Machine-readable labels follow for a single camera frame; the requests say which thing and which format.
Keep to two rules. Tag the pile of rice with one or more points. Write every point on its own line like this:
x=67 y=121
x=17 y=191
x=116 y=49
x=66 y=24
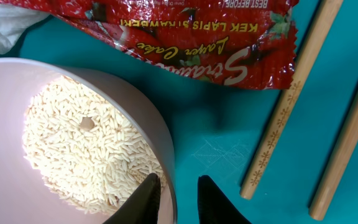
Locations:
x=86 y=150

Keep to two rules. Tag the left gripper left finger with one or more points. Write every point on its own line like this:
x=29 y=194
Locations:
x=142 y=206

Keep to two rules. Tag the wooden chopstick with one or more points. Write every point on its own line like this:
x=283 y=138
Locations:
x=313 y=42
x=344 y=147

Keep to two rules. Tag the teal serving tray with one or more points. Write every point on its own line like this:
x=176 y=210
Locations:
x=215 y=130

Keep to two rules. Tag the white napkin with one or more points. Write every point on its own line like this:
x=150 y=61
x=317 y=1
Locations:
x=13 y=22

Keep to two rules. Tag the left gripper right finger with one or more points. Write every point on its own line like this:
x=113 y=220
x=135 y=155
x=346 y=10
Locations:
x=214 y=207

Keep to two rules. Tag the red snack wrapper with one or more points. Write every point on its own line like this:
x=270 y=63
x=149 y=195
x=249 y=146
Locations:
x=248 y=44

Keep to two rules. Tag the pink bowl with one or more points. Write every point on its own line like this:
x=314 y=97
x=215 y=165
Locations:
x=23 y=196

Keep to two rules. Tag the right wooden chopstick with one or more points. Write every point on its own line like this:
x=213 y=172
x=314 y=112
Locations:
x=344 y=147

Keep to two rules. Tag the left wooden chopstick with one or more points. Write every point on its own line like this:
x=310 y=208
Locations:
x=313 y=42

